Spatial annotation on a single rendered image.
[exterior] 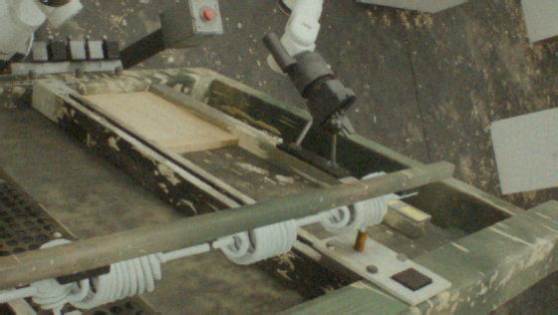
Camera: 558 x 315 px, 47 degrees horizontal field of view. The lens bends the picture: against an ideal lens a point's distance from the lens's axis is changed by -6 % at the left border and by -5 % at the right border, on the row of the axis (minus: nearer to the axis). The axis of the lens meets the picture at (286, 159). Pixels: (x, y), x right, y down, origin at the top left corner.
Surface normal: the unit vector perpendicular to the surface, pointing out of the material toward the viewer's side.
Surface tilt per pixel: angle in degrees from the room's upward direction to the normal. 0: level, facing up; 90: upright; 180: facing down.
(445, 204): 90
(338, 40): 0
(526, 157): 90
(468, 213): 90
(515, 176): 90
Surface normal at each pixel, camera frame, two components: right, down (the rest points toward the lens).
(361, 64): 0.69, -0.16
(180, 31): -0.69, 0.11
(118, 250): 0.69, 0.36
